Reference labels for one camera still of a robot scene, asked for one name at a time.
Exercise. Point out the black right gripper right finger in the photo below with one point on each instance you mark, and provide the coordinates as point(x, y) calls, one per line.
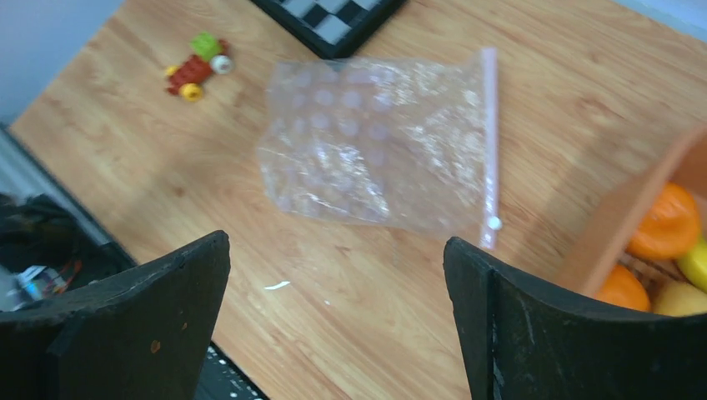
point(523, 337)

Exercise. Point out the orange plastic basket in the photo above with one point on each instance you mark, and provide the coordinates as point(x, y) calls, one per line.
point(608, 230)

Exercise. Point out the black grey chessboard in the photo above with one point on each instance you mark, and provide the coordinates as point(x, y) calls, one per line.
point(331, 29)

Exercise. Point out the yellow wrinkled round fruit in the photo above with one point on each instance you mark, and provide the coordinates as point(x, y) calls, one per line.
point(678, 299)

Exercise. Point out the red green toy block car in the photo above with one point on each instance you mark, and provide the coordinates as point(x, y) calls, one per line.
point(210, 57)

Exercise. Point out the orange tangerine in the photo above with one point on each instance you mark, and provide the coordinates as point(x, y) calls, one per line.
point(623, 289)
point(671, 227)

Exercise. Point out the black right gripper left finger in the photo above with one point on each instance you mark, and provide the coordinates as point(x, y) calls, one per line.
point(139, 334)

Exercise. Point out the clear zip top bag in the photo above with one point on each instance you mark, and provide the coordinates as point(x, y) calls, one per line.
point(392, 142)

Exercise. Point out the yellow toy banana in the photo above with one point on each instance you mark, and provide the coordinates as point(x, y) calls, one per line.
point(693, 265)

